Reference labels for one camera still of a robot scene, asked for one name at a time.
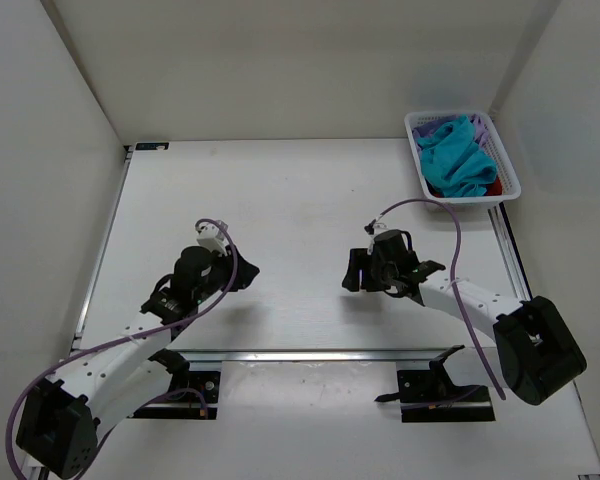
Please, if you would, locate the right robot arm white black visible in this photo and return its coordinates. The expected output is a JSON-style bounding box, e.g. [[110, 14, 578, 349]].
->
[[342, 229, 587, 406]]

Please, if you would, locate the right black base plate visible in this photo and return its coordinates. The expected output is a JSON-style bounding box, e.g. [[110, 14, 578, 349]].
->
[[375, 345, 495, 423]]

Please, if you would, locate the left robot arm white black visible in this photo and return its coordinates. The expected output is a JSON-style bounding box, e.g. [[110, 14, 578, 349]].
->
[[8, 243, 260, 479]]

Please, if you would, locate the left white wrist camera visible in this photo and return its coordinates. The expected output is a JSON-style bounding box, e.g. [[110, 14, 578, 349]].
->
[[195, 221, 228, 256]]

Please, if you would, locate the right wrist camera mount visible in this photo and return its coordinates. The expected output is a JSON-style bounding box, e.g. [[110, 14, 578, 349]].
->
[[364, 219, 387, 237]]

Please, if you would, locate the red t shirt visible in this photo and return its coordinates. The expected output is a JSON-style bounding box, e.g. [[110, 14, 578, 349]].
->
[[427, 178, 503, 198]]

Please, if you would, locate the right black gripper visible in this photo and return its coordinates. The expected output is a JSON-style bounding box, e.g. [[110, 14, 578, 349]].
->
[[344, 249, 398, 293]]

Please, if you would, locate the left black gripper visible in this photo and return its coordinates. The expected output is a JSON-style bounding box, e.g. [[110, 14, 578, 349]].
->
[[193, 244, 260, 304]]

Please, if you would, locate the white plastic basket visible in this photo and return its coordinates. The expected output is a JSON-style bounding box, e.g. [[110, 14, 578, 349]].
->
[[404, 109, 521, 210]]

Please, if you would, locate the teal t shirt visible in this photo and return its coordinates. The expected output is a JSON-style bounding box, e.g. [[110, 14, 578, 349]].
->
[[413, 115, 498, 198]]

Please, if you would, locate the lavender t shirt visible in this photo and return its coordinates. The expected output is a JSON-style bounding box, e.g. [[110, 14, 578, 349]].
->
[[412, 114, 490, 147]]

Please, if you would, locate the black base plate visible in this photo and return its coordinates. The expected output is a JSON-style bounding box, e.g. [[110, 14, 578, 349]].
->
[[131, 362, 222, 421], [375, 345, 495, 423]]

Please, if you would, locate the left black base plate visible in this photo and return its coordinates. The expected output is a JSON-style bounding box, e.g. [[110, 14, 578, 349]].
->
[[131, 362, 222, 421]]

